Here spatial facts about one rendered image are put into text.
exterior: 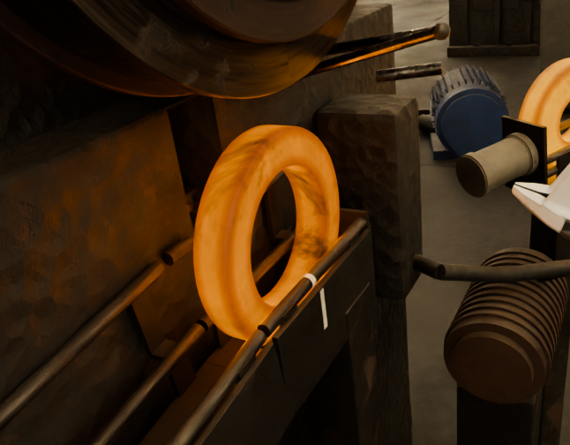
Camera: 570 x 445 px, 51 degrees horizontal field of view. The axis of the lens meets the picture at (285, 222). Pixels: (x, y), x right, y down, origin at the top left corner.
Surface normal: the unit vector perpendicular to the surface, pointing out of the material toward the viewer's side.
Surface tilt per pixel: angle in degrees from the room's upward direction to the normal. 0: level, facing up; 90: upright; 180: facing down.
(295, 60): 90
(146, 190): 90
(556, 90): 90
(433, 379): 0
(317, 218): 80
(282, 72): 90
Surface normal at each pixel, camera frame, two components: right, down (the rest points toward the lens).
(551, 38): -0.68, 0.40
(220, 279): -0.51, 0.32
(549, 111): 0.43, 0.35
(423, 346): -0.12, -0.89
